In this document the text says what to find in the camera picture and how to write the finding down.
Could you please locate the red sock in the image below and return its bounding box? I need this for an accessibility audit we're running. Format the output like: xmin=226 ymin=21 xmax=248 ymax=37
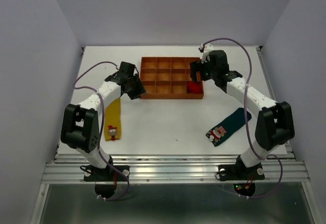
xmin=187 ymin=81 xmax=202 ymax=94

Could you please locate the orange compartment tray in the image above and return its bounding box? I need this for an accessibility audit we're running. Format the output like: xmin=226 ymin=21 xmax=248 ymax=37
xmin=140 ymin=57 xmax=204 ymax=99

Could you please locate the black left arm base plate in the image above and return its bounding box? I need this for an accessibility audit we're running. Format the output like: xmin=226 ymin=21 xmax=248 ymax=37
xmin=79 ymin=165 xmax=128 ymax=182

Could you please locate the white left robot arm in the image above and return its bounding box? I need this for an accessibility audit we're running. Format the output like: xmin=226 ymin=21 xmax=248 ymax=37
xmin=60 ymin=62 xmax=146 ymax=180

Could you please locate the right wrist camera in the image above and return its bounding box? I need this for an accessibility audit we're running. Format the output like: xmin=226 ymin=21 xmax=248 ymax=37
xmin=198 ymin=44 xmax=214 ymax=62

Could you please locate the yellow sock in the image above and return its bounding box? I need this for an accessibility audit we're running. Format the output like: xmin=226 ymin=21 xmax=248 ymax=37
xmin=104 ymin=98 xmax=122 ymax=141

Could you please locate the aluminium mounting rail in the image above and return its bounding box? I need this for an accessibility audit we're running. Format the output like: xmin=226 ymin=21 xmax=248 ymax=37
xmin=41 ymin=154 xmax=310 ymax=184

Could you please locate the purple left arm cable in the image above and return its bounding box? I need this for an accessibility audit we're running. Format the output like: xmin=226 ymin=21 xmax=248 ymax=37
xmin=73 ymin=61 xmax=131 ymax=202

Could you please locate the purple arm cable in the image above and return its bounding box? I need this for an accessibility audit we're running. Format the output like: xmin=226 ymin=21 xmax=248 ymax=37
xmin=73 ymin=61 xmax=131 ymax=202
xmin=198 ymin=38 xmax=283 ymax=200

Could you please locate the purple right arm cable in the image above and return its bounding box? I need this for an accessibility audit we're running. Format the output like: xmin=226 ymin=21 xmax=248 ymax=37
xmin=198 ymin=38 xmax=283 ymax=200

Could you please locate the dark green sock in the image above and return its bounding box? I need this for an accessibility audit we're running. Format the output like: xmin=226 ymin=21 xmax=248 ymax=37
xmin=206 ymin=107 xmax=245 ymax=147

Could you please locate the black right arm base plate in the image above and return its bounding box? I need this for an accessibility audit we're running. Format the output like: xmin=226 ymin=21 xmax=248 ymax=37
xmin=215 ymin=164 xmax=265 ymax=182

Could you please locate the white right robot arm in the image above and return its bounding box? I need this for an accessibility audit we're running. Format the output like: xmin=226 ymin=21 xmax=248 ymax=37
xmin=190 ymin=48 xmax=295 ymax=179

